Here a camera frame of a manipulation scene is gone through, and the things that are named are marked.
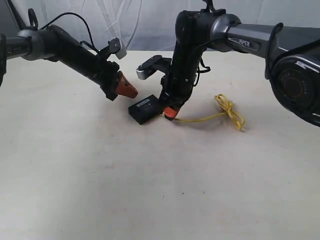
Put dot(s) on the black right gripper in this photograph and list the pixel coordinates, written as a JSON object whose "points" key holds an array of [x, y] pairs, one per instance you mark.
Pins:
{"points": [[174, 94]]}

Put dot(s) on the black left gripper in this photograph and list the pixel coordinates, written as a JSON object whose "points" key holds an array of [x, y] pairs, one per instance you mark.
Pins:
{"points": [[114, 82]]}

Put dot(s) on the small black box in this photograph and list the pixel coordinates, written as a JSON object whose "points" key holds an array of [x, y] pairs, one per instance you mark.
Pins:
{"points": [[145, 110]]}

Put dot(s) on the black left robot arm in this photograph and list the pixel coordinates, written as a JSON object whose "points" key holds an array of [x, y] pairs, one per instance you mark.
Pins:
{"points": [[56, 45]]}

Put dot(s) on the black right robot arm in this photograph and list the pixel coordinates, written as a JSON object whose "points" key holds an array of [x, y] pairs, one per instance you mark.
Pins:
{"points": [[292, 59]]}

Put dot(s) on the white backdrop curtain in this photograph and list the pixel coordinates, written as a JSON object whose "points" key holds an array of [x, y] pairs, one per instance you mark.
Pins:
{"points": [[149, 25]]}

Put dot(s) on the black light stand pole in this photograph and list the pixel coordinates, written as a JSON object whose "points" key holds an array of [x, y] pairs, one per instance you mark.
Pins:
{"points": [[17, 19]]}

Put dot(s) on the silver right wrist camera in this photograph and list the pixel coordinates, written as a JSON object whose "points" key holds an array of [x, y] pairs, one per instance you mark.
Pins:
{"points": [[152, 65]]}

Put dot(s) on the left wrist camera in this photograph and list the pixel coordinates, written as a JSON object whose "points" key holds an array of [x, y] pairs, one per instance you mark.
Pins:
{"points": [[117, 48]]}

